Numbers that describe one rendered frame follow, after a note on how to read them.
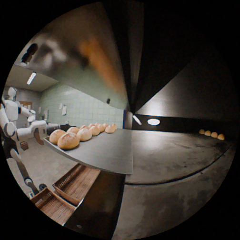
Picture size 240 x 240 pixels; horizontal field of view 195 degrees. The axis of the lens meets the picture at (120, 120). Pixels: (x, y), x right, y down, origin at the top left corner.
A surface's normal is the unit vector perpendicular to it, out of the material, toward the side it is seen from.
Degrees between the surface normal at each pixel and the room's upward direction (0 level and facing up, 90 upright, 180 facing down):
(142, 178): 0
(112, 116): 90
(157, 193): 0
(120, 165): 1
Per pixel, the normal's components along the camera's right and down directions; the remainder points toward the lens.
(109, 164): 0.05, -1.00
